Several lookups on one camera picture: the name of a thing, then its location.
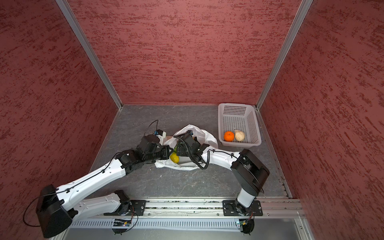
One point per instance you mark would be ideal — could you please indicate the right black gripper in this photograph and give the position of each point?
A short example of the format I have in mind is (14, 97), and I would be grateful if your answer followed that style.
(181, 150)

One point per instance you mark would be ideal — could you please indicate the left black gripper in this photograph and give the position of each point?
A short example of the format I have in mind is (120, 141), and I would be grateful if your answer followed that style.
(166, 154)

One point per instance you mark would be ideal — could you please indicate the yellow toy lemon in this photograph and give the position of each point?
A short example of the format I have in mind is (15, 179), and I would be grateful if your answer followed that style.
(174, 158)

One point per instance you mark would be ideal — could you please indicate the orange toy fruit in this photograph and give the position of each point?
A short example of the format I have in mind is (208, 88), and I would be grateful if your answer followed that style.
(229, 136)

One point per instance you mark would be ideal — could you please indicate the white perforated plastic basket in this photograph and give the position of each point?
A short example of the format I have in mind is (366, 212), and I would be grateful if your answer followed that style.
(232, 117)

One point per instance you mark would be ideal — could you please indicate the beige toy fruit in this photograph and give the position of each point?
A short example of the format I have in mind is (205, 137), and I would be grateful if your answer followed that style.
(239, 135)

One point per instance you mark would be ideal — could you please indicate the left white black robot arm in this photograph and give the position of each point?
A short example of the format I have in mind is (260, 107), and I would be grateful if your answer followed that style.
(59, 207)

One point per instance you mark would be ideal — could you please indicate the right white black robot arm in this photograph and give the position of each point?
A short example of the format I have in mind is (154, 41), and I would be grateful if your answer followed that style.
(249, 171)

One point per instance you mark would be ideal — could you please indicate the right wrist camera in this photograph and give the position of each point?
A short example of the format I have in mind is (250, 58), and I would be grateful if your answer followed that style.
(188, 138)

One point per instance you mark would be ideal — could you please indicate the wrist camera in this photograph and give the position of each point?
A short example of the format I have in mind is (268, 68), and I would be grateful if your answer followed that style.
(160, 133)
(188, 138)

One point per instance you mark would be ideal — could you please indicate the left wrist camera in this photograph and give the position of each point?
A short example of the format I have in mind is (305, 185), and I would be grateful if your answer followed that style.
(160, 133)

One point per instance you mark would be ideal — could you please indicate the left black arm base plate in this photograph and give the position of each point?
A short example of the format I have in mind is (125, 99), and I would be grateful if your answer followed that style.
(129, 208)

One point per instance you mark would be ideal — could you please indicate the aluminium front rail frame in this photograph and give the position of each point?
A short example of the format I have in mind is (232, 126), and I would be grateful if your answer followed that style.
(206, 214)

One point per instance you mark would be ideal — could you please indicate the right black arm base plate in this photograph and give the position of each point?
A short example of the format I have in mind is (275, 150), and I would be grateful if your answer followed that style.
(234, 208)

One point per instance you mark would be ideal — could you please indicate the left circuit board under rail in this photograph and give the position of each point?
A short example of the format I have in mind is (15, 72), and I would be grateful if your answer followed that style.
(121, 226)

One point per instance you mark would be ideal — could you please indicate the circuit board under rail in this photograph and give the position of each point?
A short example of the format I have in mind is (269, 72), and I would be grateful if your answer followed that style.
(246, 226)
(121, 226)

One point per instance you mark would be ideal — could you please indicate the right circuit board under rail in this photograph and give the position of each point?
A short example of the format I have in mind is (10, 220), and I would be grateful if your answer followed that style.
(246, 226)

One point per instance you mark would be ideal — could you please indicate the left aluminium corner post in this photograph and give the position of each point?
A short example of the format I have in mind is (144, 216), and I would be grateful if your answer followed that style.
(75, 26)

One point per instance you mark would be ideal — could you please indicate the aluminium corner post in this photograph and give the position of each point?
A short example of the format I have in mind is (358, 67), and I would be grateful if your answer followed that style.
(290, 37)
(75, 26)

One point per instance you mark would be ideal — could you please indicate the right aluminium corner post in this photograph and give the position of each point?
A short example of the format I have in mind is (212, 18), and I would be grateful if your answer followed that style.
(290, 37)

